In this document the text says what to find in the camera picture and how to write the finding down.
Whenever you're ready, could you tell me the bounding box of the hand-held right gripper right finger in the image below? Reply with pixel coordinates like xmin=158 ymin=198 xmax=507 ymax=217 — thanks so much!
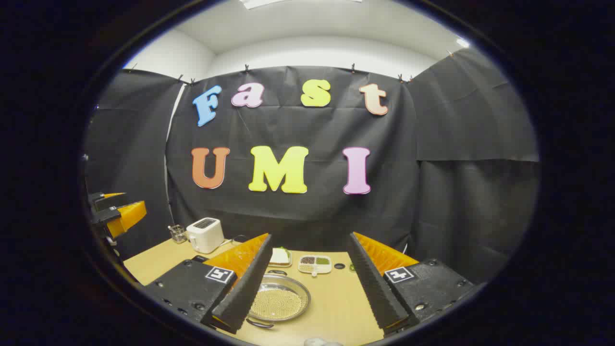
xmin=347 ymin=232 xmax=474 ymax=335

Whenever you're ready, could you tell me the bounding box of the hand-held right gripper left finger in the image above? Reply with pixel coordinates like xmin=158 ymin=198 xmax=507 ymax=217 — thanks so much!
xmin=144 ymin=233 xmax=273 ymax=334

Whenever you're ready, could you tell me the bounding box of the stainless steel pot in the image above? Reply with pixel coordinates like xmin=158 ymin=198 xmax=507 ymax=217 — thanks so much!
xmin=246 ymin=270 xmax=312 ymax=329

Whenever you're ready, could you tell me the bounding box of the pile of soybeans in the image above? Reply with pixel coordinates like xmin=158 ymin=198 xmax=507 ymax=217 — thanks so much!
xmin=251 ymin=287 xmax=304 ymax=320

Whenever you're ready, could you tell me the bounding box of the pale green sandwich plate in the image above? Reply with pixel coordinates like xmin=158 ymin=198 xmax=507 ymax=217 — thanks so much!
xmin=268 ymin=247 xmax=293 ymax=268

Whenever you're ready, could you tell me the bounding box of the white divided grain tray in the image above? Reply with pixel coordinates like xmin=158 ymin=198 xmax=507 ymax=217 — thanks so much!
xmin=298 ymin=255 xmax=332 ymax=277

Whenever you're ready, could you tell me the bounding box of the white toaster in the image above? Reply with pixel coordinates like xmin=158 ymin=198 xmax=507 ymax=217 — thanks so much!
xmin=186 ymin=217 xmax=225 ymax=254

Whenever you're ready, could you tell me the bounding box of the large ceiling light panel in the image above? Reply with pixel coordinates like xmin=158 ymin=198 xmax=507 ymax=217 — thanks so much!
xmin=240 ymin=0 xmax=363 ymax=9

